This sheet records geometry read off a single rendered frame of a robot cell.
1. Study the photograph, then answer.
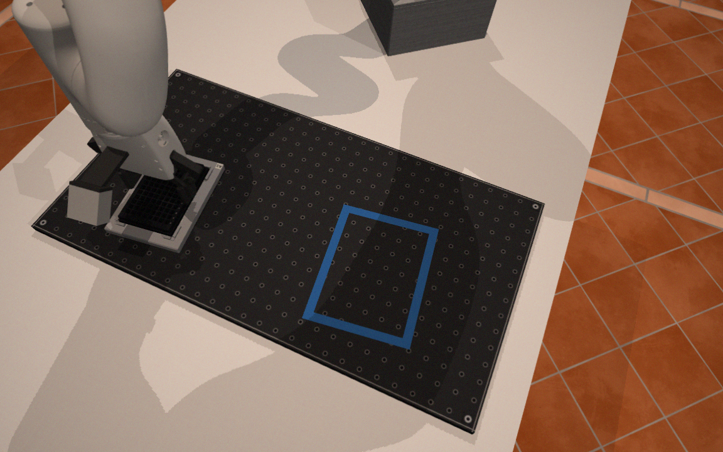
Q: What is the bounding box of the blue tape outline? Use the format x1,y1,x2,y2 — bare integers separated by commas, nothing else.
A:
302,205,439,350

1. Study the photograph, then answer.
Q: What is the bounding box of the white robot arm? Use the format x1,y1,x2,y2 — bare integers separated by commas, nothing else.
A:
11,0,168,226

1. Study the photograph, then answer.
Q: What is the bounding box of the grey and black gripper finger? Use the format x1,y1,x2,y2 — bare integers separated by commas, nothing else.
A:
87,137,142,189
169,150,203,205

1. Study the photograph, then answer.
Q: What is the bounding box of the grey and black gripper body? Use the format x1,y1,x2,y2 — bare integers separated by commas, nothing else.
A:
91,116,186,180

